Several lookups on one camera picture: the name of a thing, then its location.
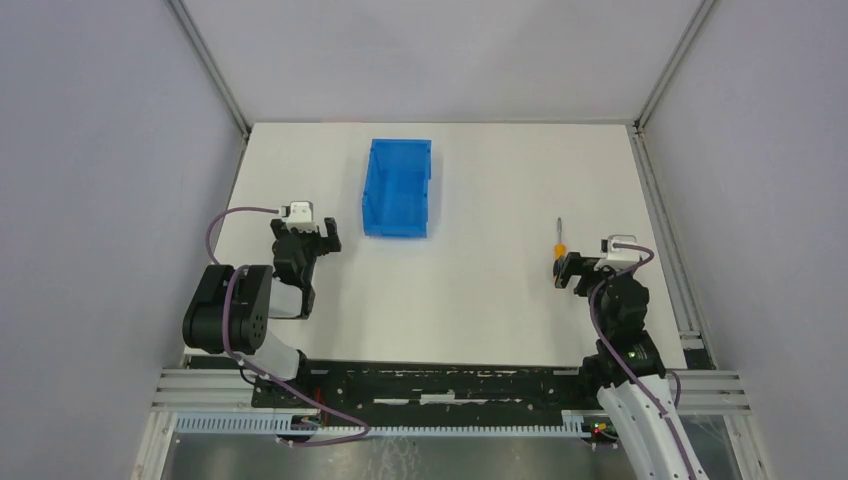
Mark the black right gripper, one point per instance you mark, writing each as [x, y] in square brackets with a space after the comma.
[577, 268]

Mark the blue plastic bin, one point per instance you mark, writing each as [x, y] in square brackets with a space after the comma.
[395, 199]

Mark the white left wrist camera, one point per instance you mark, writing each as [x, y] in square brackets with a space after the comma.
[298, 215]

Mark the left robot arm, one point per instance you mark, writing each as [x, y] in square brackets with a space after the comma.
[230, 310]

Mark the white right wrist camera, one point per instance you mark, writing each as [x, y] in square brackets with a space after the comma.
[617, 252]

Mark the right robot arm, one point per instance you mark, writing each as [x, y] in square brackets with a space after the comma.
[626, 374]

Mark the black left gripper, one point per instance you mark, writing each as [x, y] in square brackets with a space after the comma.
[308, 240]

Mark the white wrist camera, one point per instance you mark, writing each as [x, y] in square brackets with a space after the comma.
[298, 215]
[617, 252]

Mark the aluminium frame rail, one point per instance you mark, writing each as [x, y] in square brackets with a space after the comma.
[703, 392]

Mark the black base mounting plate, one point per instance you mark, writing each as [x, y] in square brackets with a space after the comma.
[384, 394]

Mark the orange black screwdriver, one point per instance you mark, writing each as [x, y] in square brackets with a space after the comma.
[560, 240]

